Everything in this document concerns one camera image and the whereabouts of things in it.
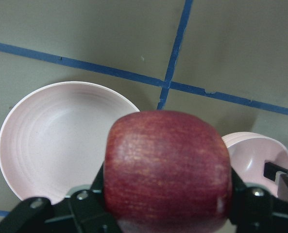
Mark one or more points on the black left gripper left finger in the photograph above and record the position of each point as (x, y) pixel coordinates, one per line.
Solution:
(81, 211)

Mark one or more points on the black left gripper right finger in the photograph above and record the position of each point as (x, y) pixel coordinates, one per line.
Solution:
(254, 210)

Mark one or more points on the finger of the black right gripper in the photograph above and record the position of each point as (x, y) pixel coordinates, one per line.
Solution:
(279, 175)

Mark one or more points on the small pink bowl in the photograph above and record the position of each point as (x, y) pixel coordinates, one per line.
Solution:
(248, 154)

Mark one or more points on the red apple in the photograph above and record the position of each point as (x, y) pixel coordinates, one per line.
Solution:
(166, 172)

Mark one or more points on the pink plate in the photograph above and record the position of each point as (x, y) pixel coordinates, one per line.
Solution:
(54, 139)

